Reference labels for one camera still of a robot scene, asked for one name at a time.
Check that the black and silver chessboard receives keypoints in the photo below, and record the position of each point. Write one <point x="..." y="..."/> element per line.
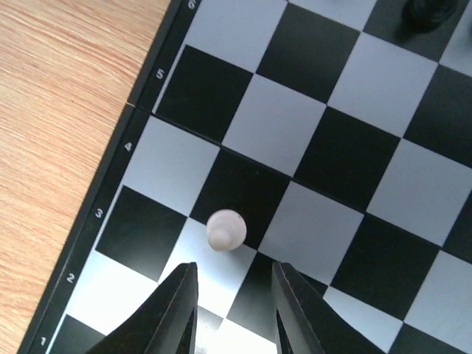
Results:
<point x="341" y="136"/>

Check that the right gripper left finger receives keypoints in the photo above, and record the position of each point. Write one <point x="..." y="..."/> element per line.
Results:
<point x="165" y="323"/>

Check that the white pawn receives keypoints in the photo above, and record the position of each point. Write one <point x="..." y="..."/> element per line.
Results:
<point x="226" y="230"/>

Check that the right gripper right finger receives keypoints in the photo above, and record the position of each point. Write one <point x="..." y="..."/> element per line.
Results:
<point x="305" y="323"/>

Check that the black chess piece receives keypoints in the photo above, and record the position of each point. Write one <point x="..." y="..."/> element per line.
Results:
<point x="427" y="15"/>

